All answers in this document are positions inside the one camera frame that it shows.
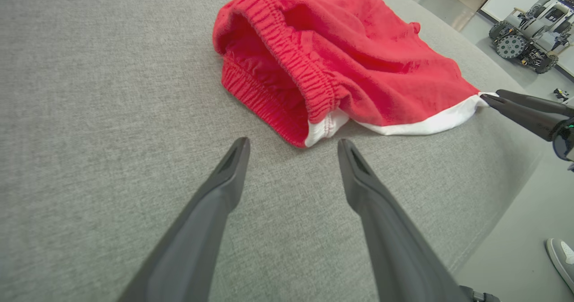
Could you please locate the grey white shoe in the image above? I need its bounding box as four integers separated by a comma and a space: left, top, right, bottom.
545, 238, 574, 294

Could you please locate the red and white shirt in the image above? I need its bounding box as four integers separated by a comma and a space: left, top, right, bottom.
212, 0, 499, 149

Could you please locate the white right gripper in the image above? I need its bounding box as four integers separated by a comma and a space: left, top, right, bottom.
480, 89, 574, 162

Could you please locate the grey wheeled robot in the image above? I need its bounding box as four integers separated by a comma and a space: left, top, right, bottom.
488, 0, 574, 74

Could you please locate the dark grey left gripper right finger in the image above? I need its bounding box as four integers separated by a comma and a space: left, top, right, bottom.
337, 138, 472, 302

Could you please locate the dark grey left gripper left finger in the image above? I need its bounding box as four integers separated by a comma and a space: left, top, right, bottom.
117, 137, 251, 302

